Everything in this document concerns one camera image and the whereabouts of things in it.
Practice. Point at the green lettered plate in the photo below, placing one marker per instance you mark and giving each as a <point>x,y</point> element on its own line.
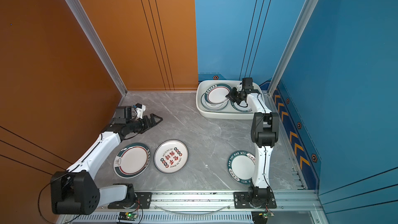
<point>242,107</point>
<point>241,166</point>

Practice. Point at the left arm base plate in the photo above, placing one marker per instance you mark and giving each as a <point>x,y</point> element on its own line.
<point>142,200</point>

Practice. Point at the left aluminium corner post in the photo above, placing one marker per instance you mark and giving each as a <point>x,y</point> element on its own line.
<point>81,16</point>

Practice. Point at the white plastic bin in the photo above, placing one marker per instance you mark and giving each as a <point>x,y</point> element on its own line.
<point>230,113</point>

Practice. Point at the left green circuit board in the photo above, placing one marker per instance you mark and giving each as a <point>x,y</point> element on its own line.
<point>127,217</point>

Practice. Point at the green red rim plate front-left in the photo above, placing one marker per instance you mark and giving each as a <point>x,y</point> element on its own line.
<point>132,160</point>

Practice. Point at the cloud pattern white plate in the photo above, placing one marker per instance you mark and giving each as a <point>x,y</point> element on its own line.
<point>212,107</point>

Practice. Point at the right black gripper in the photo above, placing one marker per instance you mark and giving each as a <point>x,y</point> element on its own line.
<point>231,94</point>

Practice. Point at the aluminium corner post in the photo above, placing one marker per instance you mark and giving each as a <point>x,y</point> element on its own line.
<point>81,16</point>
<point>300,25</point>

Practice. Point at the red character plate front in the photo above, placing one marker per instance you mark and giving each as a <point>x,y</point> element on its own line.
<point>171,156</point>

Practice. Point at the large green rim plate front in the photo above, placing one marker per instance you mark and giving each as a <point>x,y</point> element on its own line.
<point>217,94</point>

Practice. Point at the right circuit board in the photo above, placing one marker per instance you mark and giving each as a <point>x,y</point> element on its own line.
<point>261,217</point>

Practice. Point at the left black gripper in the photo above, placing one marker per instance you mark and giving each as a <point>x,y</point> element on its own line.
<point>153,123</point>

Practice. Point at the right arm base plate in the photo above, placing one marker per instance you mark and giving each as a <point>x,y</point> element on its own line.
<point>241,200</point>

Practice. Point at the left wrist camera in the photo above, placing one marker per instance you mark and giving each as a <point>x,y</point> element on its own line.
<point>139,110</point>

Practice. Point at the right aluminium corner post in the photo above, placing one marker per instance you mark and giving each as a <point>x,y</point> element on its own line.
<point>300,25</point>

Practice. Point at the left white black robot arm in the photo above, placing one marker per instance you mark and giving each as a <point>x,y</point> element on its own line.
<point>74,191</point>

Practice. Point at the aluminium front rail frame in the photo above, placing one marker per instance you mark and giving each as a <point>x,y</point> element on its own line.
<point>211,207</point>

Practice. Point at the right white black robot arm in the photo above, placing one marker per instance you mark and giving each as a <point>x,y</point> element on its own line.
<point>264,134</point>

